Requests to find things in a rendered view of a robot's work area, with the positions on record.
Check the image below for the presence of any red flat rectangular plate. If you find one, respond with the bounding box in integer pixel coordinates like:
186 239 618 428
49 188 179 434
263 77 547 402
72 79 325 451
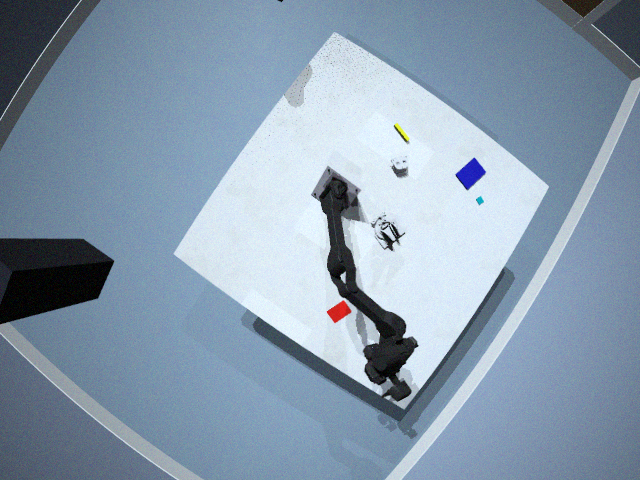
327 300 351 323

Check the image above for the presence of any blue flat plate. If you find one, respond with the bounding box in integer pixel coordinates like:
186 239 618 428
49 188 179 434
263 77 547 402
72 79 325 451
456 158 486 189

